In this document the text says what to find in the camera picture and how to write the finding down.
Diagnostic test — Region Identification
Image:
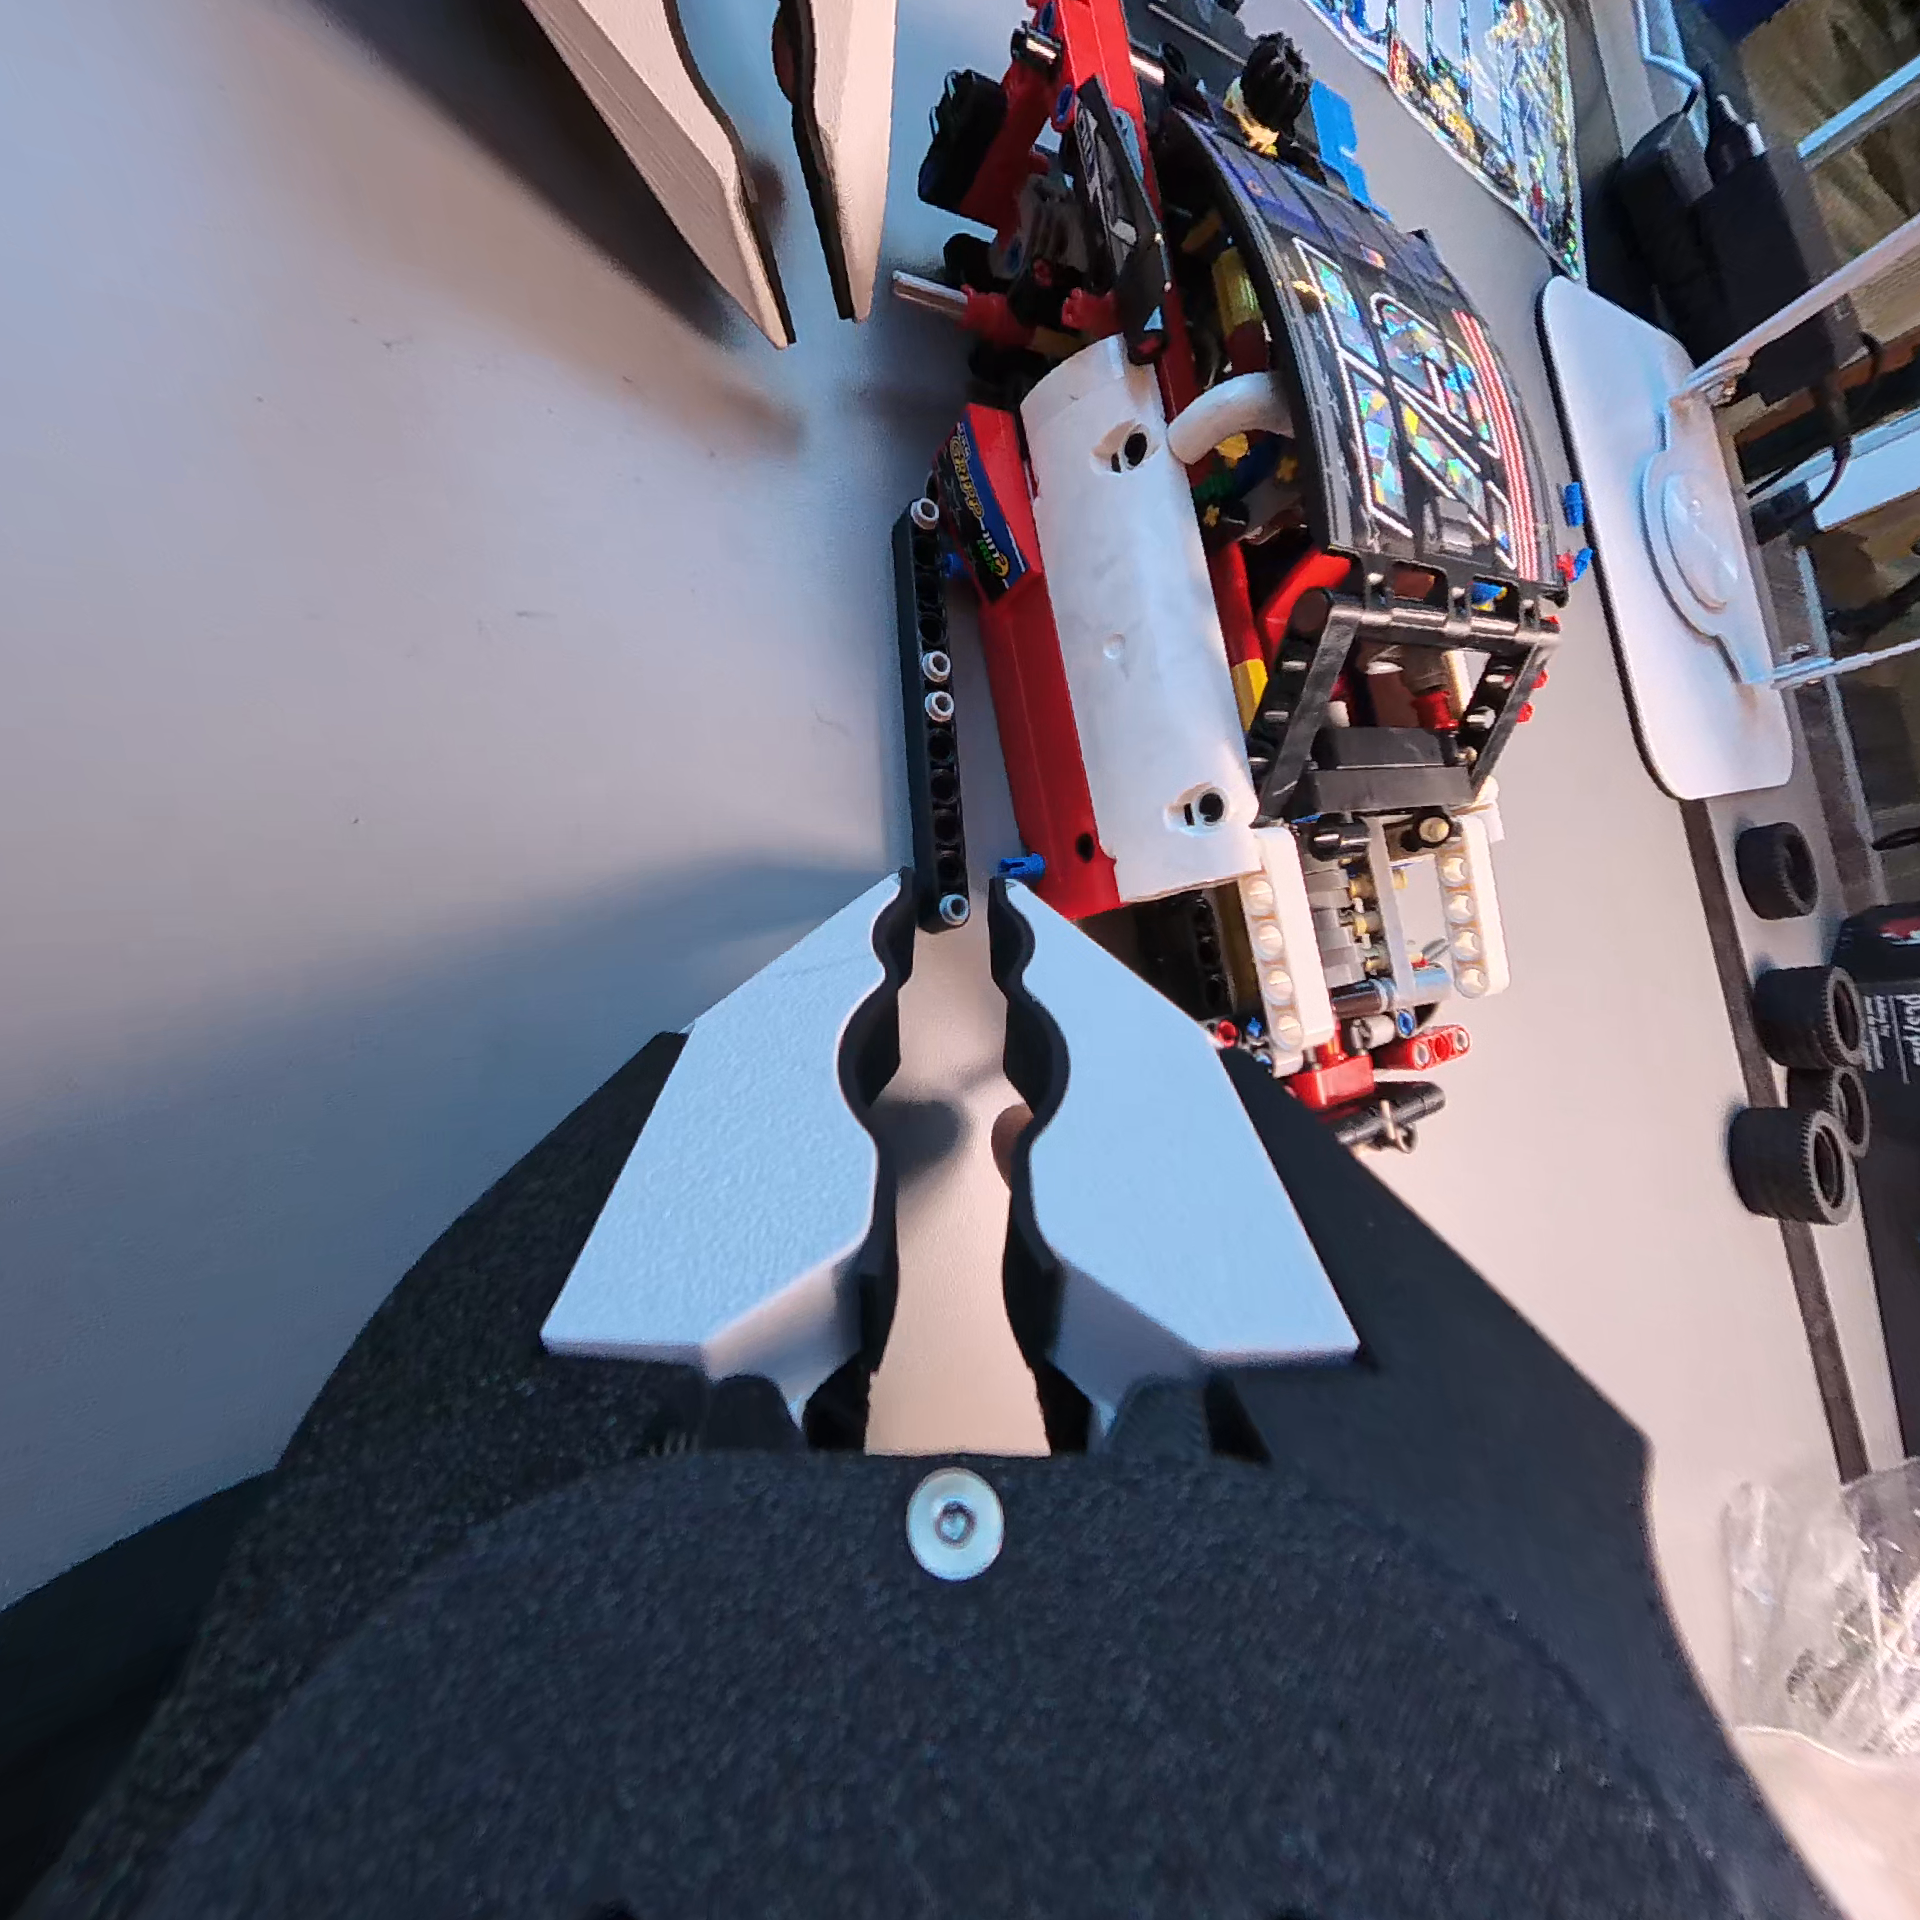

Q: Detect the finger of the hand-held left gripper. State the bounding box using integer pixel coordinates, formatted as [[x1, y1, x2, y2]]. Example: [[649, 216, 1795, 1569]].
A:
[[517, 0, 799, 352], [773, 0, 903, 325]]

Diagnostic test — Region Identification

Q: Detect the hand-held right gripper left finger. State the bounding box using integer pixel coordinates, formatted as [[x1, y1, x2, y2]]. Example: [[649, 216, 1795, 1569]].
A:
[[537, 865, 921, 1454]]

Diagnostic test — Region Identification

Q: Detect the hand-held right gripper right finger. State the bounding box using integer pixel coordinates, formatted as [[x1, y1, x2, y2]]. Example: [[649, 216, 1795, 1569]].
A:
[[987, 877, 1361, 1448]]

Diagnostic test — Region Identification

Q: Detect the long black lego beam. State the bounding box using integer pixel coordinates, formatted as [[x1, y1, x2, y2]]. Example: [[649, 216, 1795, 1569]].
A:
[[892, 495, 975, 935]]

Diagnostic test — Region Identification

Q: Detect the lego race car model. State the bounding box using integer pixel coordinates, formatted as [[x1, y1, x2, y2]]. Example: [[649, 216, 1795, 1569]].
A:
[[892, 0, 1596, 1156]]

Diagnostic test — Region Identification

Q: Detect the black lego tyre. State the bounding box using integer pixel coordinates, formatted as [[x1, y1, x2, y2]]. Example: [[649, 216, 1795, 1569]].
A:
[[1792, 1062, 1875, 1156], [1737, 823, 1820, 921], [1727, 1107, 1859, 1230], [1756, 965, 1869, 1069]]

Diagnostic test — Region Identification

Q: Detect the lego set box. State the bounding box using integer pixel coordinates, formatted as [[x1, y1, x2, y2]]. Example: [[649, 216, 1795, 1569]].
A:
[[1833, 901, 1920, 1464]]

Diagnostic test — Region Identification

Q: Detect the holographic sticker sheet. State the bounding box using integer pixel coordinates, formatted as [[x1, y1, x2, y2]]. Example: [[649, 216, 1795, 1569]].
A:
[[1303, 0, 1583, 281]]

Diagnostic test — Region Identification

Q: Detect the crumpled clear plastic bag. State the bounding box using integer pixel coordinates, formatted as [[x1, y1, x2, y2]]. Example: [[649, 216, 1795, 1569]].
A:
[[1720, 1463, 1920, 1760]]

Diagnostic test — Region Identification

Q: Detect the white book stand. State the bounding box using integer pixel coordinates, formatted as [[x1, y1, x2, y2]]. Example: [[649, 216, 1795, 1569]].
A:
[[1535, 209, 1920, 805]]

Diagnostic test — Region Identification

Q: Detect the black power adapter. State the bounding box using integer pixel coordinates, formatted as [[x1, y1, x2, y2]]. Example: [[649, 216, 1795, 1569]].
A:
[[1606, 60, 1877, 413]]

